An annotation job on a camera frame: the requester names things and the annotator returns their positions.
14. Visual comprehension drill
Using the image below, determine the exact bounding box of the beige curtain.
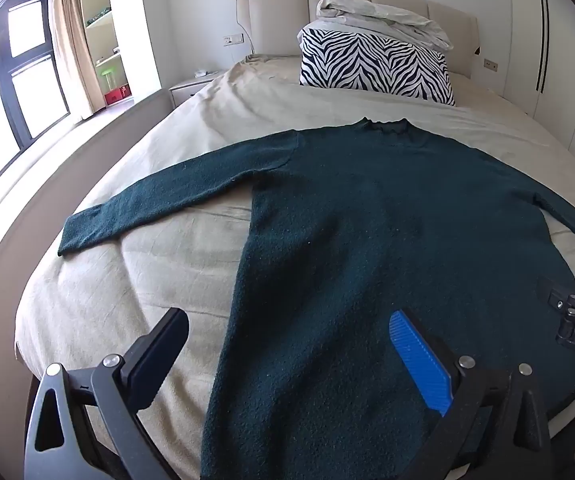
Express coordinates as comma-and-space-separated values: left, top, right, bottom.
48, 0, 94, 122

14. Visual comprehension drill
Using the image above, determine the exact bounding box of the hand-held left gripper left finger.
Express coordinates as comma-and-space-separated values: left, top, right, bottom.
24, 307, 190, 480

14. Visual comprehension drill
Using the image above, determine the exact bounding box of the black framed window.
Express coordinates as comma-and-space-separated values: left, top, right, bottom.
0, 0, 74, 173

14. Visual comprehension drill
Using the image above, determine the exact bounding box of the zebra print pillow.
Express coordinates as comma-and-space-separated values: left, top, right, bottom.
298, 27, 457, 107

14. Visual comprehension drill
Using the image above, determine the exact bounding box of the white nightstand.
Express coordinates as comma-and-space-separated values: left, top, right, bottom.
168, 71, 228, 108

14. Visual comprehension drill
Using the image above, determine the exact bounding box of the white wardrobe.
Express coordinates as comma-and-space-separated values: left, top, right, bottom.
502, 0, 575, 161

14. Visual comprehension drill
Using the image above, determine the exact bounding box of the crumpled pale grey duvet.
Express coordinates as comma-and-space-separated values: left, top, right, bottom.
297, 0, 454, 52

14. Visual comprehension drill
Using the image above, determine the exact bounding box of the bed with beige sheet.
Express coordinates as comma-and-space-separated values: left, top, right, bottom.
0, 52, 575, 480

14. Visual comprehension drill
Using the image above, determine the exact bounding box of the beige padded headboard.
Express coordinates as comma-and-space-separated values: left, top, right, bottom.
235, 0, 479, 78

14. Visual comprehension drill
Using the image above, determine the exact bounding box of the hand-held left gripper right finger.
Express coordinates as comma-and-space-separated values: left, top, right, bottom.
389, 309, 553, 480

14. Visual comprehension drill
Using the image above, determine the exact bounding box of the cream open wall shelf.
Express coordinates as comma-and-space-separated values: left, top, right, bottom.
78, 0, 134, 109

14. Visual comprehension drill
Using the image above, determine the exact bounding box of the dark teal knit sweater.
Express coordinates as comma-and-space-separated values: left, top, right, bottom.
57, 117, 575, 480

